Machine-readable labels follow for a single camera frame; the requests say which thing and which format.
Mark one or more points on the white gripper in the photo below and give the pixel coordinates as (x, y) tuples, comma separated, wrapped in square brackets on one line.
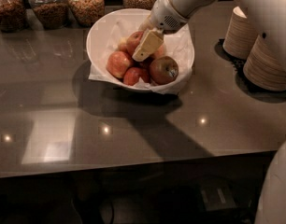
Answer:
[(163, 15)]

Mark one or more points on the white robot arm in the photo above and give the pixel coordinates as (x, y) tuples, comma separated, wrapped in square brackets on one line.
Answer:
[(269, 19)]

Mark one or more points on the back right pale apple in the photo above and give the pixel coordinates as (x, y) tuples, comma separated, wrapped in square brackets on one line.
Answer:
[(160, 52)]

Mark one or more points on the back left hidden apple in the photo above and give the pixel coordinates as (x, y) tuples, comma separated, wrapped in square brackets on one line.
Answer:
[(122, 44)]

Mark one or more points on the right yellow-red apple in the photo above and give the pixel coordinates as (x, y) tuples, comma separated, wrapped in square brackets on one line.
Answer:
[(164, 70)]

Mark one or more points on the white ceramic bowl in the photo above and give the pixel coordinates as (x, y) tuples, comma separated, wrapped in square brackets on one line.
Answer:
[(99, 38)]

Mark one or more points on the front small red apple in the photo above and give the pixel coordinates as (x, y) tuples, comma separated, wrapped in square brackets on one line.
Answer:
[(134, 74)]

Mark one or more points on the white paper liner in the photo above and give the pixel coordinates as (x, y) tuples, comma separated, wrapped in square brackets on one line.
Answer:
[(180, 47)]

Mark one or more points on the rear stack paper bowls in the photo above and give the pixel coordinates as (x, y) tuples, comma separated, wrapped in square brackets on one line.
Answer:
[(240, 36)]

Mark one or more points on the stack paper bowls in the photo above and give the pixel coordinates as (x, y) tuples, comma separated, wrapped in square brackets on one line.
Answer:
[(240, 36), (263, 69)]

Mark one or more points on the front stack paper bowls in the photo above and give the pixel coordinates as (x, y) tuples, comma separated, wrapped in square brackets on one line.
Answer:
[(263, 69)]

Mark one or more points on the far left cereal jar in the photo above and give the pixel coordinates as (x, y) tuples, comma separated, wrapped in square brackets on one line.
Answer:
[(12, 16)]

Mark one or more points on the black tray under stacks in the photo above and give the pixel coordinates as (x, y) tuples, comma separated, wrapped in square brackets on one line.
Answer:
[(245, 85)]

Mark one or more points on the dark box under table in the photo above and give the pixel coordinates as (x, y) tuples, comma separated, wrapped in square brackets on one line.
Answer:
[(206, 198)]

